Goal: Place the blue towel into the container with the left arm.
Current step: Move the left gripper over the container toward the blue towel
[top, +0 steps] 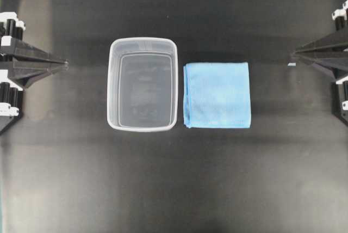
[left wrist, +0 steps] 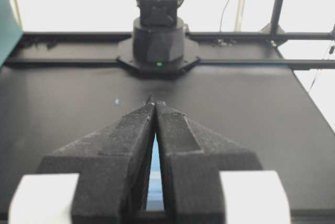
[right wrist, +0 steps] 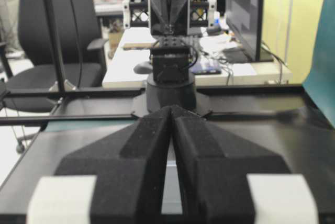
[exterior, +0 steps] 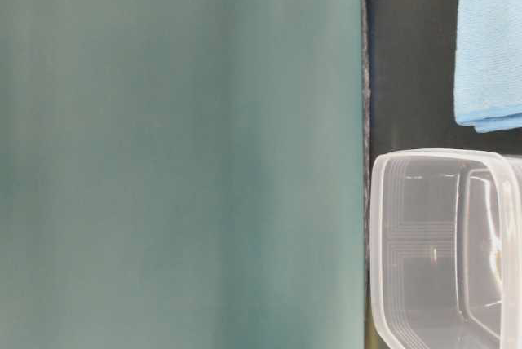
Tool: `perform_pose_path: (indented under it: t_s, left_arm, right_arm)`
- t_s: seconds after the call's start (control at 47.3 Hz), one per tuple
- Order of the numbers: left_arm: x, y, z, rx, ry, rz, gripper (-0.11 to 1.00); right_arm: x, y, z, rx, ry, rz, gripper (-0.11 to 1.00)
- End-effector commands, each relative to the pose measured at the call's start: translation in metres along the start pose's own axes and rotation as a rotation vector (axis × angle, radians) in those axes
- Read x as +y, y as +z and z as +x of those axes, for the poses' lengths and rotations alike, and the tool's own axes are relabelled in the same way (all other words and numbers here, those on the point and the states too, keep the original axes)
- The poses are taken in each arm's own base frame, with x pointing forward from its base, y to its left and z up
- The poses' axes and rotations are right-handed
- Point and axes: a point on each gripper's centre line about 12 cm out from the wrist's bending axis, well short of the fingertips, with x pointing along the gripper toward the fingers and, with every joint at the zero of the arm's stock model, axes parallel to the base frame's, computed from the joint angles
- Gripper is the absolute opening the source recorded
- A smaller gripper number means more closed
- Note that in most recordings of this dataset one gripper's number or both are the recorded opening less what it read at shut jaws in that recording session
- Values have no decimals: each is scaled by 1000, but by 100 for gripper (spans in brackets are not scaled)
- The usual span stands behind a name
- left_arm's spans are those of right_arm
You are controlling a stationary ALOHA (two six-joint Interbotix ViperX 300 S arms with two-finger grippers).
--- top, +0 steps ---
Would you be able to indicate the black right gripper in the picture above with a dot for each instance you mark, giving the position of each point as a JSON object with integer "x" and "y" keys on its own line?
{"x": 329, "y": 55}

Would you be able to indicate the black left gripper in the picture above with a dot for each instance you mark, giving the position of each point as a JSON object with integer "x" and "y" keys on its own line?
{"x": 23, "y": 74}

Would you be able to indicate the clear plastic container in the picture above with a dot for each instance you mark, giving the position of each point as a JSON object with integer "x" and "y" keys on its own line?
{"x": 142, "y": 84}

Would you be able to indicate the blue folded towel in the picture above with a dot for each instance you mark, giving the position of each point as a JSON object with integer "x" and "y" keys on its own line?
{"x": 216, "y": 95}

